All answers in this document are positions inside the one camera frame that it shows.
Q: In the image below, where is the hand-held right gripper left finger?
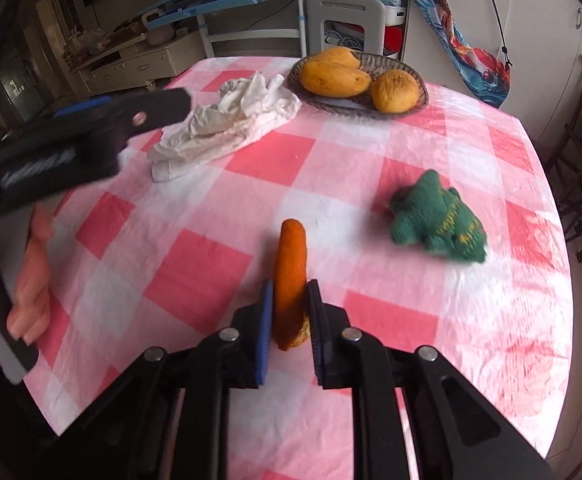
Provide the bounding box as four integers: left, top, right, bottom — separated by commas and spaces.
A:
36, 279, 276, 480

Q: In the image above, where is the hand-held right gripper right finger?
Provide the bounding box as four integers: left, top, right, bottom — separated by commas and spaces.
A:
306, 279, 556, 480

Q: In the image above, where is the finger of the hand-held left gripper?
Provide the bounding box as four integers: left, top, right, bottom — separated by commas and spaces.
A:
113, 87, 192, 148
53, 96, 119, 127

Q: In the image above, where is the large white tissue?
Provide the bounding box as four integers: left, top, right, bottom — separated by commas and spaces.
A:
148, 71, 302, 183

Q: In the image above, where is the orange carrot toy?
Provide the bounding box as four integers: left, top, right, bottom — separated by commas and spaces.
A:
272, 219, 312, 352

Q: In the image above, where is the person's left hand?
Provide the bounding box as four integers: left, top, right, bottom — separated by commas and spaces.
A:
0, 204, 56, 347

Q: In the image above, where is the white television cabinet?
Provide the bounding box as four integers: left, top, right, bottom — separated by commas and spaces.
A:
68, 30, 206, 96

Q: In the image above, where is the dark display cabinet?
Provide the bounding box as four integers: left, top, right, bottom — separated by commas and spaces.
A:
0, 0, 79, 126

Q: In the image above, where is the red checkered tablecloth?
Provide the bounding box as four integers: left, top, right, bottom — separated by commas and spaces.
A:
21, 55, 574, 480

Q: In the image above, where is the green plush toy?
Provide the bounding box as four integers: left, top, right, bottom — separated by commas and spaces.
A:
389, 170, 488, 263

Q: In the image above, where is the large yellow mango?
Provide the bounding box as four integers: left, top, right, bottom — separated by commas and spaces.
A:
300, 57, 372, 99

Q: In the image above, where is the grey plastic stool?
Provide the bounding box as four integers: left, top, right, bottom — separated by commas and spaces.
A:
303, 0, 406, 58

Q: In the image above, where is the round orange fruit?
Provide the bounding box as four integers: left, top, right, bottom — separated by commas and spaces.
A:
371, 70, 420, 114

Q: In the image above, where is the dark wicker basket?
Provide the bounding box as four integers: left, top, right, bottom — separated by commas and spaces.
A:
286, 51, 430, 121

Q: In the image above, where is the colourful hanging bag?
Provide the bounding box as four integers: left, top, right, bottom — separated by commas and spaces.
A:
398, 0, 512, 108

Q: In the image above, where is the white cupboard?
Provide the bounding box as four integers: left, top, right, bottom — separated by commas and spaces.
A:
406, 0, 582, 161

